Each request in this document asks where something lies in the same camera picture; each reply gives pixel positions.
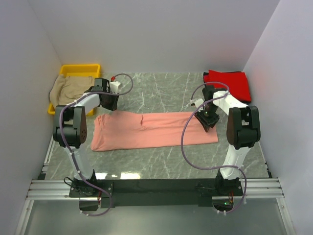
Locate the red folded t shirt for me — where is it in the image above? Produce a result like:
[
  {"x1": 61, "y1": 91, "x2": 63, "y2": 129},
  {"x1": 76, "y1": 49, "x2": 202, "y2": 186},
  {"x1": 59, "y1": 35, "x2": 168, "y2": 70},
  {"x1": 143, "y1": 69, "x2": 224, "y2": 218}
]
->
[{"x1": 203, "y1": 70, "x2": 252, "y2": 103}]

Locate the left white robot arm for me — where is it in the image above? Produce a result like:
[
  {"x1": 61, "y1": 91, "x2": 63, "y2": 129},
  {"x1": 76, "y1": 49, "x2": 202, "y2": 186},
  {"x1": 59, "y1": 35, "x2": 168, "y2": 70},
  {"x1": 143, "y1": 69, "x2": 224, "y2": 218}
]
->
[{"x1": 53, "y1": 76, "x2": 121, "y2": 197}]

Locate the black base bar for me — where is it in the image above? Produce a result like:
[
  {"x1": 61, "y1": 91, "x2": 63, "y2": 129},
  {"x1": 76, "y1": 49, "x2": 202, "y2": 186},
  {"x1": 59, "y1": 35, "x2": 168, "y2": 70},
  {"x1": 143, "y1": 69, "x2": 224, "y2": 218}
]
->
[{"x1": 69, "y1": 178, "x2": 244, "y2": 208}]

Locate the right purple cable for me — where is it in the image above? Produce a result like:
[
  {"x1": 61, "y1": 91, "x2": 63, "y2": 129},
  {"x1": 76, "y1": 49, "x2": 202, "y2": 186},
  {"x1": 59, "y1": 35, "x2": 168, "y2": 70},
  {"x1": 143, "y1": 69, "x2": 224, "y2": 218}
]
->
[{"x1": 180, "y1": 82, "x2": 246, "y2": 214}]

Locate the yellow plastic bin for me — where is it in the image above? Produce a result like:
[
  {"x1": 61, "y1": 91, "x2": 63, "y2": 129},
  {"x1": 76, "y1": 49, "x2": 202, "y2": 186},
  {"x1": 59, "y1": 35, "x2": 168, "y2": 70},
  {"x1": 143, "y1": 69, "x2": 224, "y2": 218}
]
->
[{"x1": 47, "y1": 64, "x2": 101, "y2": 115}]

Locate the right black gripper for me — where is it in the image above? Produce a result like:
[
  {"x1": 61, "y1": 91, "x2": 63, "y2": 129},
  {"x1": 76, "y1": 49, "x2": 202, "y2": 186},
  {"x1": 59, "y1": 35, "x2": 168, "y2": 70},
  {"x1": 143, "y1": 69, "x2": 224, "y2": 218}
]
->
[{"x1": 195, "y1": 104, "x2": 220, "y2": 133}]

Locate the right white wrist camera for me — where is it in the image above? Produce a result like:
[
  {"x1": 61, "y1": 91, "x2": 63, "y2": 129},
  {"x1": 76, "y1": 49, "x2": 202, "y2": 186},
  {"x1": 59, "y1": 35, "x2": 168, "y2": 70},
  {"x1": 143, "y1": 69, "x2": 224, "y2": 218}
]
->
[{"x1": 190, "y1": 98, "x2": 204, "y2": 112}]

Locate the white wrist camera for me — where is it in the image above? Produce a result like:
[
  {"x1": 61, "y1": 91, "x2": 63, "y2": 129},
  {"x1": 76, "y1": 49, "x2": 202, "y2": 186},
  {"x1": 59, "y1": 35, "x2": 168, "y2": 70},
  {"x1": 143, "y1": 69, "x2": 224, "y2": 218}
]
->
[
  {"x1": 190, "y1": 98, "x2": 204, "y2": 112},
  {"x1": 110, "y1": 81, "x2": 122, "y2": 94}
]

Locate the beige t shirt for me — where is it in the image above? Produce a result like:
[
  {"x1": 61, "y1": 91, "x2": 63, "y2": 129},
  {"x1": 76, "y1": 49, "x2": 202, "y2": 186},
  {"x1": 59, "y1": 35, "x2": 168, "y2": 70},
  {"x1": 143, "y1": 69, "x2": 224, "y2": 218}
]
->
[{"x1": 49, "y1": 74, "x2": 94, "y2": 108}]

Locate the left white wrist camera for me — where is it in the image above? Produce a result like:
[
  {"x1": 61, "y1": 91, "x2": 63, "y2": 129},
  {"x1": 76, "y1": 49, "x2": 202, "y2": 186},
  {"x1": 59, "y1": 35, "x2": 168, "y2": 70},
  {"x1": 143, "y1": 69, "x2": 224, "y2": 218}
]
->
[{"x1": 110, "y1": 81, "x2": 122, "y2": 94}]

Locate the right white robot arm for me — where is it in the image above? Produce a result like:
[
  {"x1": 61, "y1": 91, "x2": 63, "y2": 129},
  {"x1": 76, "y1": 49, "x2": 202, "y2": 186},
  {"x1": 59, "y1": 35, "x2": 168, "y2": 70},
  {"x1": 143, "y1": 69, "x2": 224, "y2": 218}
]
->
[{"x1": 194, "y1": 85, "x2": 261, "y2": 195}]

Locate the aluminium rail frame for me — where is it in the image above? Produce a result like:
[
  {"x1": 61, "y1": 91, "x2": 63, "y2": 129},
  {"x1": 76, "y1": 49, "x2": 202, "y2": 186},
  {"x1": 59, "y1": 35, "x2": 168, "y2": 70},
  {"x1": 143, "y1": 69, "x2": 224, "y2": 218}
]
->
[{"x1": 14, "y1": 164, "x2": 295, "y2": 235}]

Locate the pink t shirt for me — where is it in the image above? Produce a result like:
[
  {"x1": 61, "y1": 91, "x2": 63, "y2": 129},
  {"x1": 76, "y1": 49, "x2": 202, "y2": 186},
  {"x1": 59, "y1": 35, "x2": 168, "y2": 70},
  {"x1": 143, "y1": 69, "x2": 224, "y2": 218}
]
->
[{"x1": 90, "y1": 111, "x2": 218, "y2": 151}]

